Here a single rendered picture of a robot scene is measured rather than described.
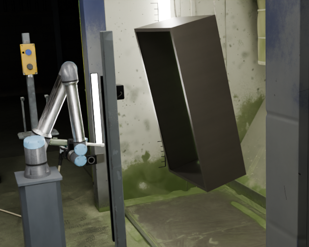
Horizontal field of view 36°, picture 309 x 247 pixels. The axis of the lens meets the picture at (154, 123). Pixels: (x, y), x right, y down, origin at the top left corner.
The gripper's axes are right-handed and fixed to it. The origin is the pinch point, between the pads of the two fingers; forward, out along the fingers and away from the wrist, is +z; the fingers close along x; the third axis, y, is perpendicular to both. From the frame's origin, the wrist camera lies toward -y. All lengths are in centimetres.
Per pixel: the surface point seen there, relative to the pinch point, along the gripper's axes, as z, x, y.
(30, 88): 50, -15, -37
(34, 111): 48, -10, -18
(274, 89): -245, -45, -85
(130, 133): 8, 67, -12
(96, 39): 22, 25, -89
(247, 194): -61, 160, 23
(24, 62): 48, -25, -58
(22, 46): 49, -28, -72
